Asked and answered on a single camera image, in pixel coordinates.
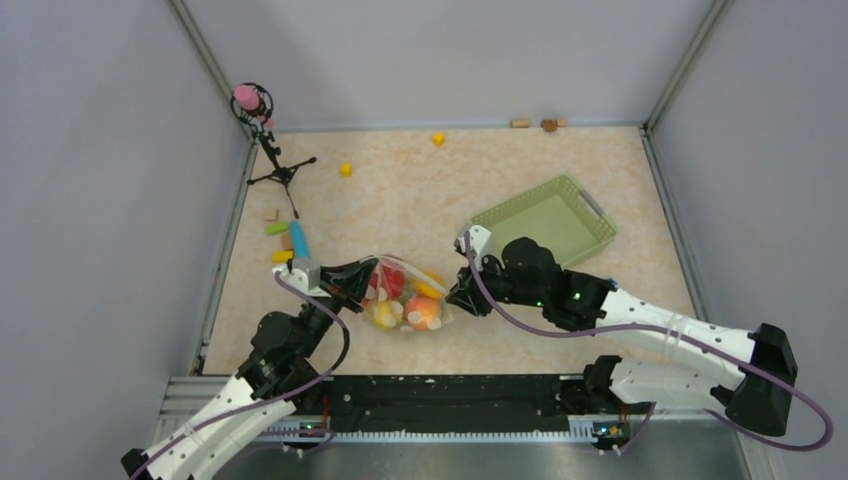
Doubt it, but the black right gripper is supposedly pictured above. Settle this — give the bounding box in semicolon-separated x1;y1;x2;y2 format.
446;250;546;316

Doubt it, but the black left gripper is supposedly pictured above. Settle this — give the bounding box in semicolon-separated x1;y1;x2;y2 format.
296;255;379;357

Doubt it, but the red bell pepper toy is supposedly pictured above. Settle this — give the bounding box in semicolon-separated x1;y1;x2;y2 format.
365;263;407;301

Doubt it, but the yellow pear toy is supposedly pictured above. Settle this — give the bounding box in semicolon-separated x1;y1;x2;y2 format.
368;300;404;330

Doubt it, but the clear dotted zip top bag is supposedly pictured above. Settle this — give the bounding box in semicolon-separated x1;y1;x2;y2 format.
360;254;455;332

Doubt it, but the peach toy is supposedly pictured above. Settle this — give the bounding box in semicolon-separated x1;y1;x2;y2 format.
404;296;443;331

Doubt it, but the orange mango toy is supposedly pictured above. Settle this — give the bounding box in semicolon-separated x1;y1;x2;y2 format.
410;272;447;299

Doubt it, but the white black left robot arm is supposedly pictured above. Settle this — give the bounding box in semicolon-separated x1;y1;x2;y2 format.
121;257;379;479

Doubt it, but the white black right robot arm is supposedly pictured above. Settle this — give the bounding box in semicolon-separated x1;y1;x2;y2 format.
446;227;798;437

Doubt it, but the blue cylinder toy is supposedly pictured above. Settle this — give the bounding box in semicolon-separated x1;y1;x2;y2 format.
288;220;311;258

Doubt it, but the brown wooden block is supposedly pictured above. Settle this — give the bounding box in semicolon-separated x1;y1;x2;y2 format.
281;232;295;252

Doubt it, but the yellow block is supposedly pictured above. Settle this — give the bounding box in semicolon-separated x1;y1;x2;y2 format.
271;250;294;263

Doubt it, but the green block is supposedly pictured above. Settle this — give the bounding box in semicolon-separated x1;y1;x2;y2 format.
265;221;289;236

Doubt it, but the green perforated plastic basket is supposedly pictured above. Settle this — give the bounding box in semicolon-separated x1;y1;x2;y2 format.
471;174;618;268

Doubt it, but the brown wooden piece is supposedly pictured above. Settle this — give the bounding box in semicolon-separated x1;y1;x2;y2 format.
540;119;559;133

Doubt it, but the black tripod microphone stand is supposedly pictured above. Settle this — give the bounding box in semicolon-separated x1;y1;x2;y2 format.
229;82;318;220

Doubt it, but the pink foam microphone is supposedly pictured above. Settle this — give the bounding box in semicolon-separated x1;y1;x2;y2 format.
233;84;261;111

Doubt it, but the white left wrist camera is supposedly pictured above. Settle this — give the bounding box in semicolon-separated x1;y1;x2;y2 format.
272;257;330;298

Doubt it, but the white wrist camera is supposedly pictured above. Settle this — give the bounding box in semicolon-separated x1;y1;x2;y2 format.
453;223;494;271
272;257;330;298

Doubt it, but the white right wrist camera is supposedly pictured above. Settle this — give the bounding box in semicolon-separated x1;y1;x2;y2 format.
453;223;494;271

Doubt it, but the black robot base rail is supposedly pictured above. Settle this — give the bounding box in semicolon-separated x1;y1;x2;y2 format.
283;354;654;452

